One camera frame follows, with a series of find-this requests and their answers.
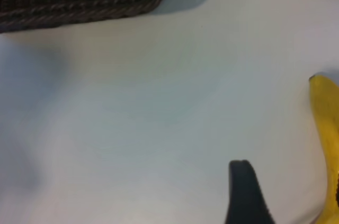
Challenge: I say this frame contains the yellow banana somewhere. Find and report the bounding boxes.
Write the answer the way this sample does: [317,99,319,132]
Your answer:
[308,74,339,224]

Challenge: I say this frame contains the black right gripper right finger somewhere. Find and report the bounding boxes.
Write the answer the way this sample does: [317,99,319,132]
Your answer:
[334,172,339,205]

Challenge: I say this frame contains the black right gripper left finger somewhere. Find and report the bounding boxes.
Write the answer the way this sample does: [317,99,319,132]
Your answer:
[225,159,276,224]

